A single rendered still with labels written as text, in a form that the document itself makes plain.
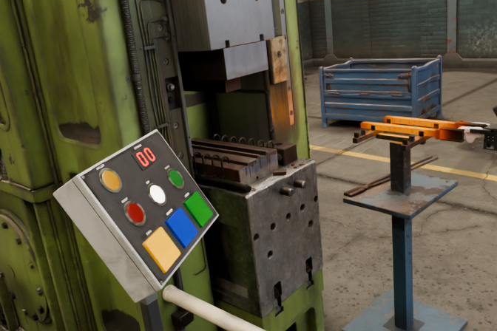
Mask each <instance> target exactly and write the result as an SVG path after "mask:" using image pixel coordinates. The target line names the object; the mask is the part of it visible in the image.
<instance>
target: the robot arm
mask: <svg viewBox="0 0 497 331"><path fill-rule="evenodd" d="M493 111H494V113H495V114H496V117H497V105H496V106H494V107H493ZM482 124H487V125H486V126H485V127H484V128H481V127H469V126H462V127H460V128H458V129H465V130H464V133H465V136H466V139H467V142H468V143H472V142H473V141H474V140H475V139H476V138H480V137H483V135H484V148H483V149H487V147H491V146H493V147H494V149H488V150H493V151H497V124H495V123H482Z"/></svg>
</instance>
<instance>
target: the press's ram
mask: <svg viewBox="0 0 497 331"><path fill-rule="evenodd" d="M170 4H171V9H172V18H173V24H174V29H175V38H176V44H177V52H200V51H213V50H220V49H224V48H226V47H236V46H240V45H244V44H250V43H254V42H258V41H265V40H269V39H273V38H275V36H274V21H273V13H272V5H271V0H170Z"/></svg>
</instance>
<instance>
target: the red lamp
mask: <svg viewBox="0 0 497 331"><path fill-rule="evenodd" d="M127 212H128V214H129V217H130V218H131V219H132V220H133V221H134V222H138V223H139V222H142V221H143V211H142V210H141V208H140V207H139V206H138V205H136V204H134V203H131V204H129V205H128V207H127Z"/></svg>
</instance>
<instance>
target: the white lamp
mask: <svg viewBox="0 0 497 331"><path fill-rule="evenodd" d="M150 193H151V195H152V197H153V199H154V200H155V201H156V202H159V203H162V202H164V200H165V196H164V193H163V191H162V190H161V189H160V188H159V187H157V186H156V185H153V186H152V187H151V188H150Z"/></svg>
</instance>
